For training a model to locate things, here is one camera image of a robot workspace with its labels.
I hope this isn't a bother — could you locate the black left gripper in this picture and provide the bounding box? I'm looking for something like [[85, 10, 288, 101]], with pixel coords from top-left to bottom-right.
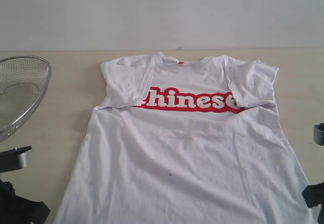
[[1, 181, 51, 224]]

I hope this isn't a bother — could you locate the white t-shirt red Chinese logo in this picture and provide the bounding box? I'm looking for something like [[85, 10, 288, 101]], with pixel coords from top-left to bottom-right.
[[55, 53, 320, 223]]

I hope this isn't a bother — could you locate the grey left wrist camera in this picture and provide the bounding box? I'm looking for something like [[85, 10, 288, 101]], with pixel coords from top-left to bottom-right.
[[0, 146, 32, 173]]

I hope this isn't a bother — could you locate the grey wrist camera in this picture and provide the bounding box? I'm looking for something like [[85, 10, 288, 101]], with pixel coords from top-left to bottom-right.
[[313, 123, 324, 146], [0, 146, 32, 173]]

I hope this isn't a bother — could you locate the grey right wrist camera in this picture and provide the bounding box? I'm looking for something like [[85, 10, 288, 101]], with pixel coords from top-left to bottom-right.
[[313, 123, 324, 146]]

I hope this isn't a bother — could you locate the metal wire mesh basket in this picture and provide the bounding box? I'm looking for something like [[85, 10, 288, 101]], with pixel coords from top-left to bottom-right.
[[1, 55, 52, 141]]

